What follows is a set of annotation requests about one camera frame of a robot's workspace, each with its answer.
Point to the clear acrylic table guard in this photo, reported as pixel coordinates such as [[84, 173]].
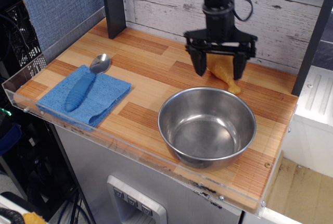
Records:
[[156, 68]]

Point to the dark grey left post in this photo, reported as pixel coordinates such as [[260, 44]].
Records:
[[115, 17]]

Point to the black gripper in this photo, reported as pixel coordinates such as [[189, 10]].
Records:
[[220, 36]]

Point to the dark grey right post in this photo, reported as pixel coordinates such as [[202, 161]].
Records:
[[312, 47]]

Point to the black plastic crate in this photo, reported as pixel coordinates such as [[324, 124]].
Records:
[[21, 41]]

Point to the blue fabric panel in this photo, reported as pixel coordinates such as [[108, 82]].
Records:
[[59, 23]]

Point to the yellow object bottom left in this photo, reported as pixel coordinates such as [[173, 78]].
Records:
[[33, 218]]

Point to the metal bowl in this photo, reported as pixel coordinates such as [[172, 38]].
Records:
[[206, 127]]

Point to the dark grey post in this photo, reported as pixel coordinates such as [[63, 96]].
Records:
[[115, 17], [312, 47]]

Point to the blue folded cloth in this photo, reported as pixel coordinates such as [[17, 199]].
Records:
[[101, 97]]

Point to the spoon with blue handle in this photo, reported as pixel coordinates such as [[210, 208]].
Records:
[[75, 96]]

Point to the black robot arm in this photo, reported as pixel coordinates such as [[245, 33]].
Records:
[[220, 5]]

